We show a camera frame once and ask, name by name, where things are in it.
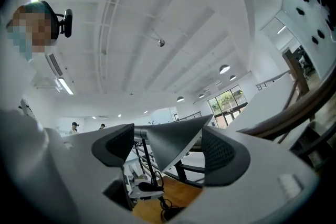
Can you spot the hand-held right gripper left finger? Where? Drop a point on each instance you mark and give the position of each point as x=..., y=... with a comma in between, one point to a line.
x=86, y=165

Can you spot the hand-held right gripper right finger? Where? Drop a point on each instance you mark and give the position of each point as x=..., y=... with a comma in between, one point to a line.
x=244, y=186

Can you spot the dark grey desk lamp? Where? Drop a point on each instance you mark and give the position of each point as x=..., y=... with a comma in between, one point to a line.
x=173, y=139

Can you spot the person's head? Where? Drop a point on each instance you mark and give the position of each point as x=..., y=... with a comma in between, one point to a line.
x=31, y=29

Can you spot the black metal railing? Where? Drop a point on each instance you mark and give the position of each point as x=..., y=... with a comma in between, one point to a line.
x=187, y=173

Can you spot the grey device with black mouse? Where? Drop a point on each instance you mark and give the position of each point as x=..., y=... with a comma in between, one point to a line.
x=147, y=190

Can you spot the black framed glass door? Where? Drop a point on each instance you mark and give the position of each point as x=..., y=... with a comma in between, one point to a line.
x=227, y=106

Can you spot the curved wooden handrail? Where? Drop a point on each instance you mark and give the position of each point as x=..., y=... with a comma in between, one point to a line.
x=294, y=118

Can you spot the ceiling air vent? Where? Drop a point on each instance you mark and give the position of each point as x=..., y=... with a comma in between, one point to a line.
x=54, y=64

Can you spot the ceiling fan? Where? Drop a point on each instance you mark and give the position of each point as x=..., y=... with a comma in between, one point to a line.
x=161, y=42

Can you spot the white board with black knobs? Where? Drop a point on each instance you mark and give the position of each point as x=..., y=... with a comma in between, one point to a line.
x=307, y=13

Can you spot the black head-mounted camera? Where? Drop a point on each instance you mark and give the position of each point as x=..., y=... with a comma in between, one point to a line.
x=67, y=23

